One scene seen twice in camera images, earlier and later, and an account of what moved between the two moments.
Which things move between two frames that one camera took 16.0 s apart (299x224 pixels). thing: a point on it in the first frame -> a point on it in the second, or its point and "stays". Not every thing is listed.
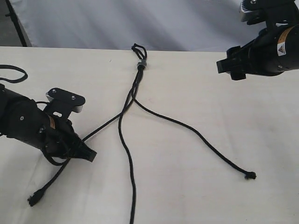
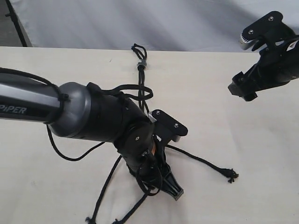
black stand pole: [11, 14] stays
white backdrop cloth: [210, 25] stays
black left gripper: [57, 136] -> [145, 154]
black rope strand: [32, 200] -> [91, 220]
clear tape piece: [143, 62] stays
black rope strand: [141, 54] -> [118, 222]
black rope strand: [141, 56] -> [230, 173]
